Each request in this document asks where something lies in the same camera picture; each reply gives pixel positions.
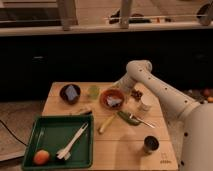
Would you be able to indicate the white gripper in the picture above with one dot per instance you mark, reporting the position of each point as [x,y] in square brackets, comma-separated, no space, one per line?
[125,84]

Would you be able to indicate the grey-blue small towel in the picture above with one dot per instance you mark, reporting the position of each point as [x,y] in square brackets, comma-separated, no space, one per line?
[113,102]

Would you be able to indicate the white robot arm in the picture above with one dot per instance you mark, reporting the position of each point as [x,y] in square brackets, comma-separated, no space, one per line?
[197,147]

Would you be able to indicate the red bowl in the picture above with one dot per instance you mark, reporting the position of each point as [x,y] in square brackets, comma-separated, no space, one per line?
[113,93]

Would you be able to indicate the dark brown bowl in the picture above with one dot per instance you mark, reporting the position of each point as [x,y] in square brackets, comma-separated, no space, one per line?
[64,96]

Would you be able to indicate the brown grape cluster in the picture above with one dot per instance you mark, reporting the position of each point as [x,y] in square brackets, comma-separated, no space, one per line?
[136,94]

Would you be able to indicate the white cup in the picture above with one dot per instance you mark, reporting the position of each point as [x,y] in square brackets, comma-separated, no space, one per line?
[145,103]

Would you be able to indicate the green translucent cup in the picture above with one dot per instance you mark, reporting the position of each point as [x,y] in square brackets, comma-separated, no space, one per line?
[93,92]

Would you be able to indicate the yellow banana toy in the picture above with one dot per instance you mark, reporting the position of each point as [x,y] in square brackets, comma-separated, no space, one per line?
[105,124]

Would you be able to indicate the dark metal cup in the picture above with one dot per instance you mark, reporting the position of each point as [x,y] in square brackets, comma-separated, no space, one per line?
[151,144]

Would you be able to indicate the green plastic tray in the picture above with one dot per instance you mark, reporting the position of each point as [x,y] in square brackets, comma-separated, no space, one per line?
[52,133]

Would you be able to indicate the white plastic fork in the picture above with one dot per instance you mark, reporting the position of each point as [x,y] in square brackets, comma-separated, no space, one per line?
[64,153]

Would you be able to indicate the orange peach fruit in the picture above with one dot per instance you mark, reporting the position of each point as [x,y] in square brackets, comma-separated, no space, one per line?
[41,157]

